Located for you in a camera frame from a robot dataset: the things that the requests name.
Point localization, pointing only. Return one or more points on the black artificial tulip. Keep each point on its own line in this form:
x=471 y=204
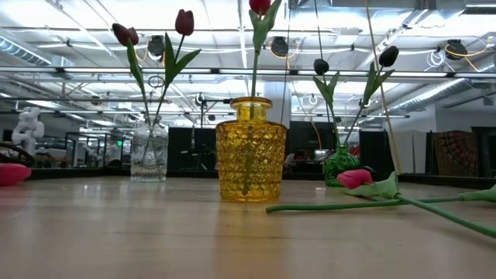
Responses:
x=321 y=67
x=388 y=56

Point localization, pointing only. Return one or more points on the dark red artificial tulip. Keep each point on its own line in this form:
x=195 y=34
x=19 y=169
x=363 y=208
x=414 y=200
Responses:
x=184 y=22
x=124 y=34
x=482 y=195

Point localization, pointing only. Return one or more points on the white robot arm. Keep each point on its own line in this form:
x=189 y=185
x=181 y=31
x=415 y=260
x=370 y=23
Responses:
x=28 y=128

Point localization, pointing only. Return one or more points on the yellow glass vase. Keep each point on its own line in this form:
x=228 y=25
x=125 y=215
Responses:
x=251 y=162

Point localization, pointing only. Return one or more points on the green glass vase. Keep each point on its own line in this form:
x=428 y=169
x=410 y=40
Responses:
x=335 y=162

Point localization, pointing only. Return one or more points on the clear glass vase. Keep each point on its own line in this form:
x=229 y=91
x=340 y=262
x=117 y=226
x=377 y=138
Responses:
x=149 y=155

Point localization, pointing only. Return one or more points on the black boom stand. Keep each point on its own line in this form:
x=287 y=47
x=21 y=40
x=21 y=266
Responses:
x=202 y=112

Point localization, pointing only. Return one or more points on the black partition panel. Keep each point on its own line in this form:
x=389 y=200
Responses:
x=310 y=135
x=182 y=147
x=376 y=155

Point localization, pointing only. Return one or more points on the black ceiling spotlight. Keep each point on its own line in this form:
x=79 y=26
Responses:
x=455 y=49
x=279 y=46
x=156 y=45

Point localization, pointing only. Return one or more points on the black framed robot cell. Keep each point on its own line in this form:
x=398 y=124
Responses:
x=97 y=134

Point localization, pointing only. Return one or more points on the white partition panel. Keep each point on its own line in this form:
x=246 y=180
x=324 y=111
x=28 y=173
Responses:
x=410 y=153

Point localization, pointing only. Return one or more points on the red patterned hanging rug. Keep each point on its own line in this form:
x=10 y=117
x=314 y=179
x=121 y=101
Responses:
x=455 y=153

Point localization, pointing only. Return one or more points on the silver air duct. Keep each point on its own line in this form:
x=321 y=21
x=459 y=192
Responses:
x=438 y=91
x=19 y=50

